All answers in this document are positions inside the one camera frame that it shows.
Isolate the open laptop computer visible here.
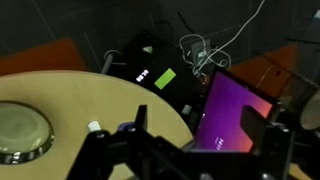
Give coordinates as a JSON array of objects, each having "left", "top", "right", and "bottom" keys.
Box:
[{"left": 190, "top": 67, "right": 282, "bottom": 155}]

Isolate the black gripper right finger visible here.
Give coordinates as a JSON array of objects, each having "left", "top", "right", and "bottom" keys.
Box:
[{"left": 239, "top": 105, "right": 268, "bottom": 152}]

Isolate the black box with green label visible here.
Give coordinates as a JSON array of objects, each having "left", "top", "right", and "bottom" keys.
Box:
[{"left": 109, "top": 29, "right": 214, "bottom": 134}]

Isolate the grey metal tube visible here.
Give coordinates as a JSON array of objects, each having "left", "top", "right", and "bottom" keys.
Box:
[{"left": 100, "top": 49, "right": 125, "bottom": 75}]

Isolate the thin white cable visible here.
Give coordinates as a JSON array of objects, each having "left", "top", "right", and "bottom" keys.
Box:
[{"left": 178, "top": 0, "right": 268, "bottom": 78}]

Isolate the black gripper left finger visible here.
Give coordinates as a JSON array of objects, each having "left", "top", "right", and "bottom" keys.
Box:
[{"left": 134, "top": 104, "right": 149, "bottom": 134}]

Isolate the glue stick with white cap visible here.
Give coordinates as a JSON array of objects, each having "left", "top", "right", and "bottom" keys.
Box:
[{"left": 87, "top": 120, "right": 136, "bottom": 134}]

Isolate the round beige disc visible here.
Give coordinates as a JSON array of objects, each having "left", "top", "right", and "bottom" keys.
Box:
[{"left": 299, "top": 89, "right": 320, "bottom": 132}]

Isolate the round shiny metal bowl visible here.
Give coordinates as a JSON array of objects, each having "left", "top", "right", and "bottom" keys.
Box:
[{"left": 0, "top": 100, "right": 56, "bottom": 165}]

